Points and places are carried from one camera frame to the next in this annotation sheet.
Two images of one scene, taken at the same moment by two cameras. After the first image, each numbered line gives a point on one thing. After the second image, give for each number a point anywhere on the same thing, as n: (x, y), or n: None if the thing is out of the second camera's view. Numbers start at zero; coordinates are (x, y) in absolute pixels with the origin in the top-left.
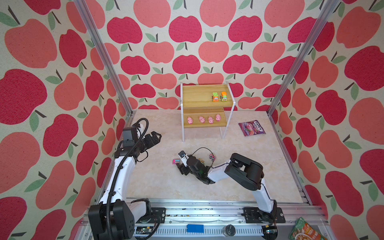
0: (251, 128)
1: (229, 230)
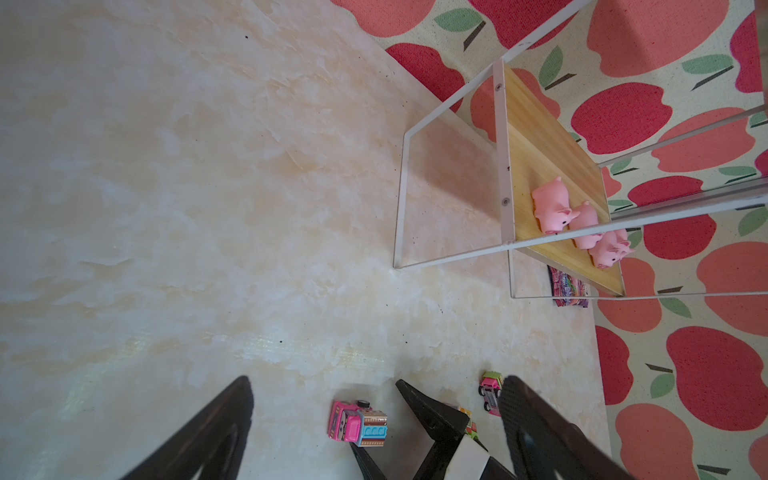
0: (562, 284)
1: None
